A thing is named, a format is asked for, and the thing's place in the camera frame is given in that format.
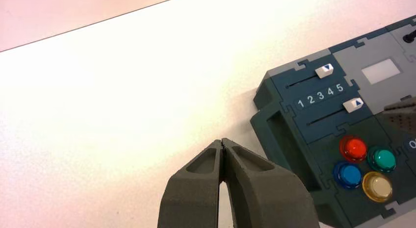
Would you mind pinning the white slider knob down triangle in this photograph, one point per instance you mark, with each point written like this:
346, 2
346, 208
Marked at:
324, 70

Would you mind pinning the blue grey control box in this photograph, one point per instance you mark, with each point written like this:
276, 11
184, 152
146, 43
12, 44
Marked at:
325, 129

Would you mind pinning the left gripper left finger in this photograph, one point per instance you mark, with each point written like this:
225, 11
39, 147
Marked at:
191, 200

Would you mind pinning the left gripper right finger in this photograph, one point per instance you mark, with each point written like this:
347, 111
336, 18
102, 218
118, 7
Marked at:
269, 197

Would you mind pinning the yellow push button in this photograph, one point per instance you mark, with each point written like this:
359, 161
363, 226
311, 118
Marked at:
378, 187

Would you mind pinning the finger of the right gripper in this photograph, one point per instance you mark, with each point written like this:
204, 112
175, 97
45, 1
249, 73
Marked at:
404, 111

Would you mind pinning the white slider knob up triangle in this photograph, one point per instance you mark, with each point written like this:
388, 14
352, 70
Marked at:
353, 105

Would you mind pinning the green push button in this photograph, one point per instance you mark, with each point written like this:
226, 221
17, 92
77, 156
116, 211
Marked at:
383, 159

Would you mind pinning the blue push button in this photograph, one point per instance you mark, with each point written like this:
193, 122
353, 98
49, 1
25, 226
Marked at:
349, 174

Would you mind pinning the red push button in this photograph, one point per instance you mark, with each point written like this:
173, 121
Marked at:
354, 149

